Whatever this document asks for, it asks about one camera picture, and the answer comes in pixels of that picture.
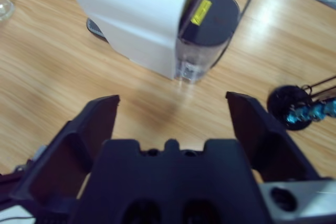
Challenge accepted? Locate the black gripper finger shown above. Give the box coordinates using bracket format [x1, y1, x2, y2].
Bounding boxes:
[225, 91, 321, 183]
[10, 94, 121, 210]

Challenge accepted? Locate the clear drinking glass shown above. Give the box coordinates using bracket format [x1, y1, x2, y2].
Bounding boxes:
[0, 0, 16, 22]

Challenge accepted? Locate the blue coffee capsule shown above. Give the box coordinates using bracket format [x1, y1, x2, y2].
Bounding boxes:
[313, 102, 328, 119]
[301, 104, 316, 121]
[286, 108, 302, 124]

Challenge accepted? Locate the white capsule coffee machine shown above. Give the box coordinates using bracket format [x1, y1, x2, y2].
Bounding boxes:
[60, 0, 209, 81]

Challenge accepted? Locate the black lamp base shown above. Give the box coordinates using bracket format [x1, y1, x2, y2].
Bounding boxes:
[266, 76, 336, 132]

